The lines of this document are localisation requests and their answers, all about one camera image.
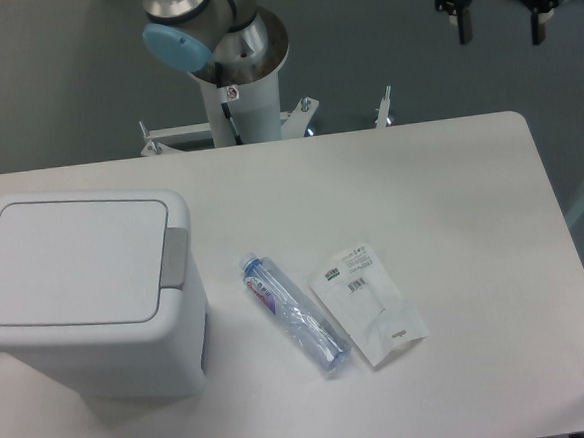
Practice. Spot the white plastic trash can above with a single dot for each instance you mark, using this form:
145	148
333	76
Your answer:
99	291

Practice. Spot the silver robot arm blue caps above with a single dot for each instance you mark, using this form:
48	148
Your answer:
192	15

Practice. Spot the white plastic packaging bag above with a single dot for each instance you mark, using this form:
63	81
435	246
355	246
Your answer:
356	289

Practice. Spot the clear plastic water bottle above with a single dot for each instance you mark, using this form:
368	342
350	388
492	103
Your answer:
295	313

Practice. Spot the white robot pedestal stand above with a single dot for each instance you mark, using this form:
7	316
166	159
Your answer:
238	83

